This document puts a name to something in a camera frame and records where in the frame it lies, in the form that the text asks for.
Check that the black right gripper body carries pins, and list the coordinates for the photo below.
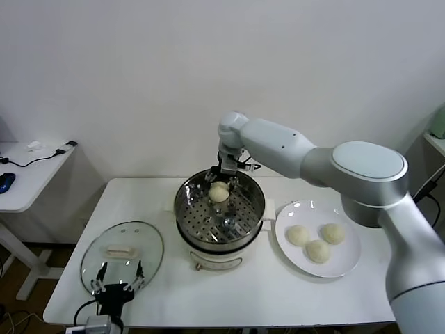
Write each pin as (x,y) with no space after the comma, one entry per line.
(226,151)

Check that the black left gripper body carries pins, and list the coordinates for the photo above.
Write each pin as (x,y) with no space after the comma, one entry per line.
(113,295)

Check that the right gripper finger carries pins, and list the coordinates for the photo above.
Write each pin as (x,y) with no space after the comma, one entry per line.
(233,183)
(210,176)

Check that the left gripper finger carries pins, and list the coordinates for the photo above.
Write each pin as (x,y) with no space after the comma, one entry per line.
(103,271)
(139,270)

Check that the white steamed baozi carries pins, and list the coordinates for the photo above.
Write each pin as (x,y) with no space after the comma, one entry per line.
(298,234)
(219,192)
(332,233)
(317,251)

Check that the round glass pot lid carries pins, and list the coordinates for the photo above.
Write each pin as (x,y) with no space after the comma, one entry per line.
(139,243)

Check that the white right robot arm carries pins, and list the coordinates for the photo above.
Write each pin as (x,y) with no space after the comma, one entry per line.
(365,167)

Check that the stainless steel steamer basket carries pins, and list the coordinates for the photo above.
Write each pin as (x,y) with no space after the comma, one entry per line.
(243,215)

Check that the large white plate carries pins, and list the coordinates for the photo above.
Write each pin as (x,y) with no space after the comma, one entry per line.
(295,215)

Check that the white electric cooking pot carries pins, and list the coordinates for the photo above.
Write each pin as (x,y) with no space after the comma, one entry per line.
(215,259)

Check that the white side desk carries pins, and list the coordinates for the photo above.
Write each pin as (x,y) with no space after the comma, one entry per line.
(31,181)

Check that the blue computer mouse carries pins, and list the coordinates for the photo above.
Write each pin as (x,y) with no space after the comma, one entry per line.
(7,182)

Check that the crumpled white tissue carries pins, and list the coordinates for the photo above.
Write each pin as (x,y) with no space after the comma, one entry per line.
(34,146)

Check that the pale green appliance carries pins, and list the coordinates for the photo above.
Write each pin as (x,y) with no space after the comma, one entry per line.
(438,121)

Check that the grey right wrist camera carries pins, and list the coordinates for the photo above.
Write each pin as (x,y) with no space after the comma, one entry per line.
(228,165)

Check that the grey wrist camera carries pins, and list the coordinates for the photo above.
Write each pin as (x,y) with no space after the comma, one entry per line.
(228,165)
(97,325)

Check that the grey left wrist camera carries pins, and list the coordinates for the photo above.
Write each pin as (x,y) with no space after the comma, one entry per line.
(97,325)

